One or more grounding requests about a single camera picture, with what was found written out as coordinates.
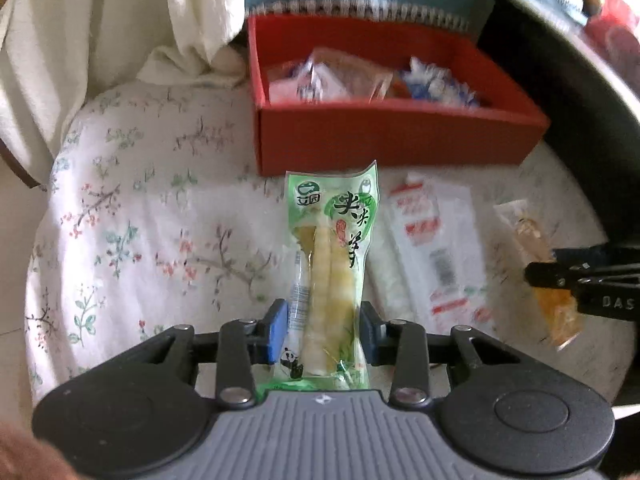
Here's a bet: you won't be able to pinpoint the white red-labelled packet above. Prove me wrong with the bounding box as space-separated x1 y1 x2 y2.
381 172 493 333

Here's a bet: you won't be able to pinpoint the red cardboard box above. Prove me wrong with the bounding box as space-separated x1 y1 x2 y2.
246 14 551 177

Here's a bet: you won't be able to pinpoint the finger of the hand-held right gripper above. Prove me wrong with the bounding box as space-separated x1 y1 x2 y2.
551 244 640 267
524 260 640 292

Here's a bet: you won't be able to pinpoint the cream towel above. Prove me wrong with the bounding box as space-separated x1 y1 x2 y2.
0 0 251 188

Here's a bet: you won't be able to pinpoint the clear orange snack packet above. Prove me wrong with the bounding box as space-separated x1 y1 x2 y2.
492 199 586 350

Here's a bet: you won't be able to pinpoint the floral bedsheet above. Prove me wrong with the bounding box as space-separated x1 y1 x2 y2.
22 80 626 411

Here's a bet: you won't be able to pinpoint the dark curved furniture edge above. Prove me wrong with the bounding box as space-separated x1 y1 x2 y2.
477 0 640 411

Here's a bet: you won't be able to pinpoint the red blurred objects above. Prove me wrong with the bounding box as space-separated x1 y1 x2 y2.
585 0 640 76

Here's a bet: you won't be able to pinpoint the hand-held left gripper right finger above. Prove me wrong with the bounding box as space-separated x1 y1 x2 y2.
359 301 518 407

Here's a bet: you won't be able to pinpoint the pink snack packet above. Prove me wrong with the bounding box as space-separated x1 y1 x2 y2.
267 62 303 107

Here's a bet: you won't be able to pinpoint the blue white snack packet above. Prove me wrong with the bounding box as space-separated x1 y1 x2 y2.
400 56 482 107

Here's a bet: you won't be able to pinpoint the green bamboo shoot packet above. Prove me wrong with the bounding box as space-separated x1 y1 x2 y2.
254 160 381 395

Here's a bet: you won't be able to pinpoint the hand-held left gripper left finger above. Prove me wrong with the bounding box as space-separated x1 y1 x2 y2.
149 299 290 407

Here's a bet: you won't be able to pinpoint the wooden bed frame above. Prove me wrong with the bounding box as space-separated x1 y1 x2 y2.
0 140 42 190

